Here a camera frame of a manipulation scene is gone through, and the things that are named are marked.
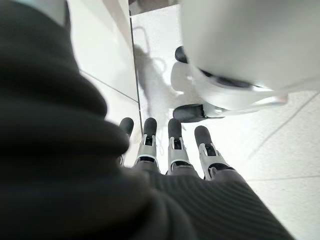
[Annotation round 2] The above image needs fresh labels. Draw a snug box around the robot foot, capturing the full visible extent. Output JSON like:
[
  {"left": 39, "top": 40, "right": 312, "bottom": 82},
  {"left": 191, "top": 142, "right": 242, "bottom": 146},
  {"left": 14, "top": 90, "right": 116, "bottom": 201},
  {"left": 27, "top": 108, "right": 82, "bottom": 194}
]
[
  {"left": 174, "top": 46, "right": 192, "bottom": 64},
  {"left": 172, "top": 67, "right": 290, "bottom": 124}
]

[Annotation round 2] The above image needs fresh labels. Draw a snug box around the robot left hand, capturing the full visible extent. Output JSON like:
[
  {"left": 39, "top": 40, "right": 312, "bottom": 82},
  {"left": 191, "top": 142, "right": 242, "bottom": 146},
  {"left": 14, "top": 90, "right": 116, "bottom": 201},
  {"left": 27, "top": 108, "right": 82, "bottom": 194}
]
[{"left": 0, "top": 0, "right": 296, "bottom": 240}]

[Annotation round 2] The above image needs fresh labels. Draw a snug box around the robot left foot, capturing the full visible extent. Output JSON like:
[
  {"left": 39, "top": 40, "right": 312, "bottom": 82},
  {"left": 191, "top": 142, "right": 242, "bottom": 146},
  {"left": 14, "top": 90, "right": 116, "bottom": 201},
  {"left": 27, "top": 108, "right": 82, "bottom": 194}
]
[{"left": 172, "top": 67, "right": 290, "bottom": 124}]

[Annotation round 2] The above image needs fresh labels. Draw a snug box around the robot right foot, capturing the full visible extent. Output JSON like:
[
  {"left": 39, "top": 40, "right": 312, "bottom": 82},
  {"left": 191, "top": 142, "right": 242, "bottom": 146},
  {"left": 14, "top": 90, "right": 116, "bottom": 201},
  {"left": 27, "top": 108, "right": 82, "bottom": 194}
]
[{"left": 174, "top": 46, "right": 192, "bottom": 64}]

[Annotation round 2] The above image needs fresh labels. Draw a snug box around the white cabinet door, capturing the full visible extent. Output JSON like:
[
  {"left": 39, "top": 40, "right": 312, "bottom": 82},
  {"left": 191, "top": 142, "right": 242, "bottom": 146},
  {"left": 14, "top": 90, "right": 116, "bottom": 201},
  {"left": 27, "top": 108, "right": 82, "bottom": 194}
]
[
  {"left": 79, "top": 71, "right": 140, "bottom": 121},
  {"left": 66, "top": 0, "right": 139, "bottom": 102}
]

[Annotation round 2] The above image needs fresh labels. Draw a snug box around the white robot body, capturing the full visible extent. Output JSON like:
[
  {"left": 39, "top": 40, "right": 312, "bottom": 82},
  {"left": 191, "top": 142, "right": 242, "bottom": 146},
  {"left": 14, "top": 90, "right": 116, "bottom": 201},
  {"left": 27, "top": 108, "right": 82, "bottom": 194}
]
[{"left": 179, "top": 0, "right": 320, "bottom": 90}]

